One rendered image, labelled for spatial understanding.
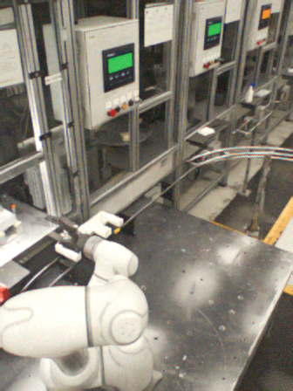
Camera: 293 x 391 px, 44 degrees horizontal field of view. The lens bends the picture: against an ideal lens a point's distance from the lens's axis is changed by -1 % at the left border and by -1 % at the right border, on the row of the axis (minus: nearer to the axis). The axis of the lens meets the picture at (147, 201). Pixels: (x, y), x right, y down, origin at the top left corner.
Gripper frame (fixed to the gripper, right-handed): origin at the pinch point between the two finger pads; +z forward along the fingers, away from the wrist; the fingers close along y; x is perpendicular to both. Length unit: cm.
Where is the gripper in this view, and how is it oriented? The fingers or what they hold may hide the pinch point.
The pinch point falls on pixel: (52, 227)
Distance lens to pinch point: 157.7
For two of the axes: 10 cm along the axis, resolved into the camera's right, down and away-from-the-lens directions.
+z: -8.3, -3.2, 4.6
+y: 0.1, -8.3, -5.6
